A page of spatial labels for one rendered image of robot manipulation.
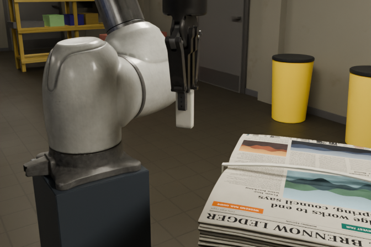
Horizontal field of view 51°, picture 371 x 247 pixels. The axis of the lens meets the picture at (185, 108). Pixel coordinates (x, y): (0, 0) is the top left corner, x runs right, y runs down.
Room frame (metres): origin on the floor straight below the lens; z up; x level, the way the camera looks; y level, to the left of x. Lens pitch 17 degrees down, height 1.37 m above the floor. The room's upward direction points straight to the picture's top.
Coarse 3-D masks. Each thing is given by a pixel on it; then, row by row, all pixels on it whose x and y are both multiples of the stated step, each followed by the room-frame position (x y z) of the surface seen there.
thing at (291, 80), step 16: (272, 64) 4.22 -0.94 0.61; (288, 64) 4.01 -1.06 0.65; (304, 64) 4.00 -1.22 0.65; (272, 80) 4.20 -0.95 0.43; (288, 80) 4.01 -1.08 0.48; (304, 80) 4.02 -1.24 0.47; (272, 96) 4.19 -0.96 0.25; (288, 96) 4.01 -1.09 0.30; (304, 96) 4.04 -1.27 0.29; (272, 112) 4.18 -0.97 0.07; (288, 112) 4.02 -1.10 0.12; (304, 112) 4.07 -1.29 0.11
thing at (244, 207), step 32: (224, 192) 0.55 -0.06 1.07; (256, 192) 0.55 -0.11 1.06; (288, 192) 0.56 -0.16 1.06; (320, 192) 0.56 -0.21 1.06; (352, 192) 0.56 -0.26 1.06; (224, 224) 0.47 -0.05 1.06; (256, 224) 0.47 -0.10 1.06; (288, 224) 0.47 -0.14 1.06; (320, 224) 0.47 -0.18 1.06; (352, 224) 0.47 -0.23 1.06
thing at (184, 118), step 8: (176, 96) 0.67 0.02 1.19; (192, 96) 0.67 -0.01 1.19; (176, 104) 0.67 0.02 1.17; (192, 104) 0.67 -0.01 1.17; (176, 112) 0.67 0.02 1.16; (184, 112) 0.67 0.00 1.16; (192, 112) 0.67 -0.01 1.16; (176, 120) 0.67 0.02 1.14; (184, 120) 0.67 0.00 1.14; (192, 120) 0.67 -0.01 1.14
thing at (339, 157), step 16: (240, 144) 0.76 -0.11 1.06; (256, 144) 0.75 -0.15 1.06; (272, 144) 0.75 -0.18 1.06; (288, 144) 0.76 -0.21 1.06; (304, 144) 0.76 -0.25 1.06; (320, 144) 0.76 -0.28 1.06; (336, 144) 0.76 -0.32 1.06; (256, 160) 0.68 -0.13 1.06; (272, 160) 0.68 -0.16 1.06; (288, 160) 0.68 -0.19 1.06; (304, 160) 0.68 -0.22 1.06; (320, 160) 0.68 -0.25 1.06; (336, 160) 0.68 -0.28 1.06; (352, 160) 0.68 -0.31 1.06; (368, 160) 0.68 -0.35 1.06
